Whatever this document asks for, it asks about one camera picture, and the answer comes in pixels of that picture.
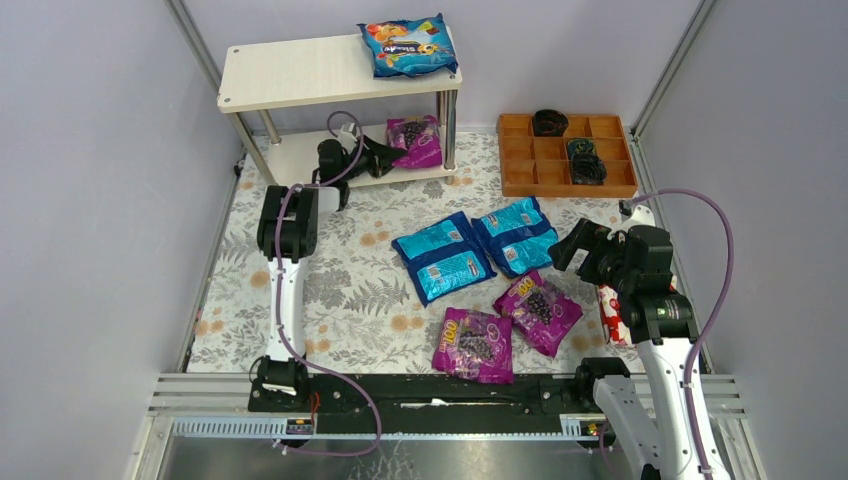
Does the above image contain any blue fruit candy bag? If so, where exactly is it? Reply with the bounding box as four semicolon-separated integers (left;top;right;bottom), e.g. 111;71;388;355
357;13;459;78

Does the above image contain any white two-tier shelf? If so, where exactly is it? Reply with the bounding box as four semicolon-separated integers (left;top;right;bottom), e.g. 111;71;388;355
217;34;462;185

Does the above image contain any purple candy bag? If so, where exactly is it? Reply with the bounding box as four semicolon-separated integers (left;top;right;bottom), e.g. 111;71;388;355
431;307;514;385
493;270;583;358
386;115;442;169

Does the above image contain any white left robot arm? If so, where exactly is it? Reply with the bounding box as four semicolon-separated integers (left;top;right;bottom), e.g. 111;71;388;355
253;136;407;399

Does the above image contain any black coiled belt bottom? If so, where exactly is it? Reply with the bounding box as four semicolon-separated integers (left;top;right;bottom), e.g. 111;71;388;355
570;153;607;186

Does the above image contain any blue candy bag left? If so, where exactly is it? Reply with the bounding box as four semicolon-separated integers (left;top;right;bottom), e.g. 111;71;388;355
391;211;496;306

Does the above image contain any red floral cloth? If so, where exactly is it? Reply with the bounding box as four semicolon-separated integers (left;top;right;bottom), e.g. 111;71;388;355
596;275;679;347

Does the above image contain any black coiled belt top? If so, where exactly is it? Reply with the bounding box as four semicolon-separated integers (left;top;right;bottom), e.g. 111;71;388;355
531;109;570;137

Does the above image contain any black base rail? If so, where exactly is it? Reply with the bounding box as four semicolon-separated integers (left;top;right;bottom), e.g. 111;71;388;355
247;373;601;435

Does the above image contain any dark coiled belt middle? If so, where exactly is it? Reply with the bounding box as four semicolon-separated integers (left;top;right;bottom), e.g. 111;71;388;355
565;138;597;159

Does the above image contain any wooden compartment tray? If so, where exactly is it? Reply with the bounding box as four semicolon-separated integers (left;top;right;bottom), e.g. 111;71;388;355
497;113;639;199

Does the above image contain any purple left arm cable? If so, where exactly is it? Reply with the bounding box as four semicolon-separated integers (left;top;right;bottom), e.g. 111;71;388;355
271;110;386;460

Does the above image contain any black coiled belt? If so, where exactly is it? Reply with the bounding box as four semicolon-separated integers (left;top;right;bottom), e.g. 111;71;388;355
570;153;607;186
531;109;570;137

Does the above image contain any purple candy bag bottom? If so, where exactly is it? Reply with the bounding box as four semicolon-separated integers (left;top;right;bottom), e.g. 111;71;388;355
431;307;514;385

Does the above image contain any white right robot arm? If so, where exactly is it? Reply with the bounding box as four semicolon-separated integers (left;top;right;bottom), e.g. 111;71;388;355
549;219;730;479

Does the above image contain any blue candy bag right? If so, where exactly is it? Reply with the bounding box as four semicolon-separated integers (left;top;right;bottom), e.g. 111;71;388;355
471;196;559;278

